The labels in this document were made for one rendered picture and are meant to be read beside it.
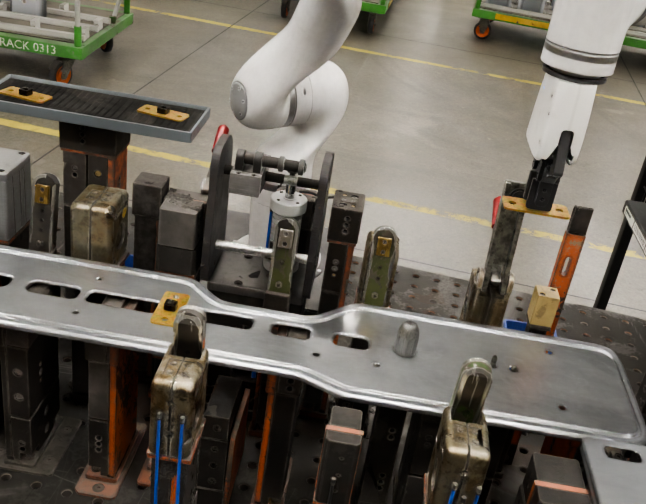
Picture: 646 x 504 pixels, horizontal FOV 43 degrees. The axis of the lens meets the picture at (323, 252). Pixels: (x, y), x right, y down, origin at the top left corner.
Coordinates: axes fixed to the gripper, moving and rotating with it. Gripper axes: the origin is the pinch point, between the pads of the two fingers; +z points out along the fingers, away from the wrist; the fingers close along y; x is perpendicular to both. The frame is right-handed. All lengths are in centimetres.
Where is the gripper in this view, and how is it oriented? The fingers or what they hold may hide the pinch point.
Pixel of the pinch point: (540, 190)
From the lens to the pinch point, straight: 106.3
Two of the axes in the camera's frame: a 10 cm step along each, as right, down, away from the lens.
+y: -1.0, 4.7, -8.8
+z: -1.3, 8.7, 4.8
